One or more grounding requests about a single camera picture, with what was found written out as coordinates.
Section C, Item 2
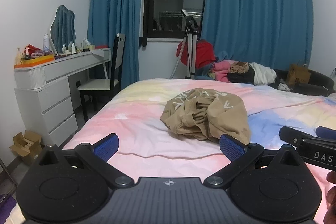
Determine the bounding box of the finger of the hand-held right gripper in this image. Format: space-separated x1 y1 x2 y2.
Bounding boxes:
316 126 336 141
279 126 313 147

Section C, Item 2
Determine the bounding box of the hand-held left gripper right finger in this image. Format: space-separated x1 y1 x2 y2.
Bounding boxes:
203 133 299 190

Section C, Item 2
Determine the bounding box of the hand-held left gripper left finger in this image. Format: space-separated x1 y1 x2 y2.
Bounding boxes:
39 133 135 189

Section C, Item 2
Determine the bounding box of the tan printed t-shirt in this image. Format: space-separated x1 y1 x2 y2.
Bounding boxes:
160 88 251 145

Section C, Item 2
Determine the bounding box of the person's right hand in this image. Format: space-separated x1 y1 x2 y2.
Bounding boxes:
323 173 336 224

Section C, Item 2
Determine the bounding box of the pastel bed sheet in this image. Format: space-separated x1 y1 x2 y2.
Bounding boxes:
10 78 336 224

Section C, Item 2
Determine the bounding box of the brown paper bag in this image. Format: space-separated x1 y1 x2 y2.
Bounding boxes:
285 63 312 87

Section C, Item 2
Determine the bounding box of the white cloth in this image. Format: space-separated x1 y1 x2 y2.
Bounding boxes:
249 62 278 86

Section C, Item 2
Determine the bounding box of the black cloth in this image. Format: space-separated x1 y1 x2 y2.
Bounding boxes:
227 67 257 84

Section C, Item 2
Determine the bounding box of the pink cloth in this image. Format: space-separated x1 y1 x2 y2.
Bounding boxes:
211 61 237 83

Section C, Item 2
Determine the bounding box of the white vanity dresser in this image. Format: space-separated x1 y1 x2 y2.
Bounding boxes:
14 47 112 147

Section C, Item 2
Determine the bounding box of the cardboard box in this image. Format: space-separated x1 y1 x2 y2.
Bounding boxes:
10 130 44 166

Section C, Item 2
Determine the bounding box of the blue cloth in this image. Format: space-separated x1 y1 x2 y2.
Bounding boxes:
195 51 229 80

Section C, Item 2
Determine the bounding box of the brown patterned cloth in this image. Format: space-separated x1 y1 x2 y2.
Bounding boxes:
227 61 249 75

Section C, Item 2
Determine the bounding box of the black and white chair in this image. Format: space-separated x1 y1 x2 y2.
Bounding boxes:
77 33 126 123

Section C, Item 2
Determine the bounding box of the red cloth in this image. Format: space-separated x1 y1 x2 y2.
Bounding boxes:
176 40 217 68

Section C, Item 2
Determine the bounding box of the silver tripod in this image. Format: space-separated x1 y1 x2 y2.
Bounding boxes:
181 9 200 80

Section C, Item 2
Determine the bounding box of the orange tray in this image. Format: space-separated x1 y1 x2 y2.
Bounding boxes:
14 54 55 66

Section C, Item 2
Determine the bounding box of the purple mat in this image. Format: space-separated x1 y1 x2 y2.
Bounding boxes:
0 194 18 215

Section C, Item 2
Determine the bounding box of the red bag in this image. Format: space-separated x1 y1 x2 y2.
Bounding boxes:
25 44 43 56

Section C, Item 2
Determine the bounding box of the blue curtain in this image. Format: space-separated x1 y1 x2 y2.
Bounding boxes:
87 0 151 91
200 0 316 75

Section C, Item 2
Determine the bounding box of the wavy framed mirror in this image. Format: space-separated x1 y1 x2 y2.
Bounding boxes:
50 5 77 53

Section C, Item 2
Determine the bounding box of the grey hose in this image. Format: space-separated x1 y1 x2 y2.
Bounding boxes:
170 41 185 80

